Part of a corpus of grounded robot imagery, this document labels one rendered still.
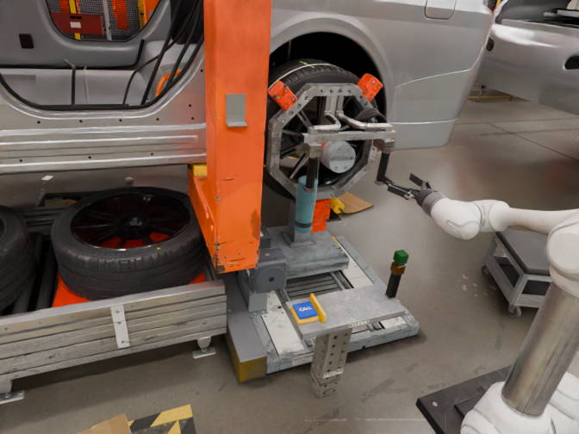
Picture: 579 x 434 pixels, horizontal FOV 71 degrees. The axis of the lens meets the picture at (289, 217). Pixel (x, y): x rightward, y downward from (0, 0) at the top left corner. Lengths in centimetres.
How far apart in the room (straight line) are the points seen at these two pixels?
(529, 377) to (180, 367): 134
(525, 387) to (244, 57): 112
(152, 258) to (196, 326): 35
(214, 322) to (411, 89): 147
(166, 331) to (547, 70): 340
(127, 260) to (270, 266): 59
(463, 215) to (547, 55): 269
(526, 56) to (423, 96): 193
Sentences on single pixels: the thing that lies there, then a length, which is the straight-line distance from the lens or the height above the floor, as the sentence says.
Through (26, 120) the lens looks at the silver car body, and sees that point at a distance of 183.
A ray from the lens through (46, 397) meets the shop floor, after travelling 197.
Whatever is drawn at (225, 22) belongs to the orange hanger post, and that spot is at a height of 137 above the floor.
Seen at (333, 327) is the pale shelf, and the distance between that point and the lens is 147.
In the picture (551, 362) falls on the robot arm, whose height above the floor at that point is 79.
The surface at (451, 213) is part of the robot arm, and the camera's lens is 144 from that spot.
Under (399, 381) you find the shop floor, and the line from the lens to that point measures 198.
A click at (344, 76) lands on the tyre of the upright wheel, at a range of 190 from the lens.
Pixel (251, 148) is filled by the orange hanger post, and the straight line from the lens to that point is 132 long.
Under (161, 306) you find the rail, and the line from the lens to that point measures 170.
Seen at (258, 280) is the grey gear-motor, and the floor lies 33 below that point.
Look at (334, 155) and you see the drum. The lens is 172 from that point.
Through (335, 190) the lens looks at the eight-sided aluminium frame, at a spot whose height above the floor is 62.
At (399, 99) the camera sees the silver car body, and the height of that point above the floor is 102.
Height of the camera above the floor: 148
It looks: 30 degrees down
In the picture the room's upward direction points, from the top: 6 degrees clockwise
